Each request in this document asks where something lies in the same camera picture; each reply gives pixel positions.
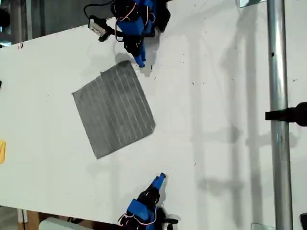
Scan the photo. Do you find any grey striped towel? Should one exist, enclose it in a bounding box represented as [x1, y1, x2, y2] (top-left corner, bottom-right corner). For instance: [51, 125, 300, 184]
[71, 60, 156, 160]

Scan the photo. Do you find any black post clamp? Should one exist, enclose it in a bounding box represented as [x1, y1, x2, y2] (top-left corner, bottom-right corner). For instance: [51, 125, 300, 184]
[264, 102, 307, 127]

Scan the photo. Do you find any white box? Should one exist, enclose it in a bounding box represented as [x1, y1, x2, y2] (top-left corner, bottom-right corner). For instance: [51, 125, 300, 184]
[38, 217, 96, 230]

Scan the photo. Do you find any steel post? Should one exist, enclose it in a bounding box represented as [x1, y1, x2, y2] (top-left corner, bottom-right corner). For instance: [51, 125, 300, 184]
[266, 0, 294, 230]

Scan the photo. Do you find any camera black cable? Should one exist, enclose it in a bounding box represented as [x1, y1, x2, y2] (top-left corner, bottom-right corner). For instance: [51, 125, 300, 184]
[83, 0, 116, 19]

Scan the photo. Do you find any metal table bracket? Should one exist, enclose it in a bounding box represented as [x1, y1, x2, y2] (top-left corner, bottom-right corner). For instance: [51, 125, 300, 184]
[236, 0, 266, 8]

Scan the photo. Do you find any brown wooden board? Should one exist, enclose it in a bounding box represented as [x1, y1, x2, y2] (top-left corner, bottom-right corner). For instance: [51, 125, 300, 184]
[17, 208, 40, 225]

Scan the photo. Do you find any camera black stalk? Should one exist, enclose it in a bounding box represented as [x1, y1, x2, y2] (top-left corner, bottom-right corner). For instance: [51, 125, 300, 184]
[98, 25, 116, 43]

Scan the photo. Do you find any yellow object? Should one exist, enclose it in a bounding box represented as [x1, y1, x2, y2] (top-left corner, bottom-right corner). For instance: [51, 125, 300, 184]
[0, 139, 6, 164]

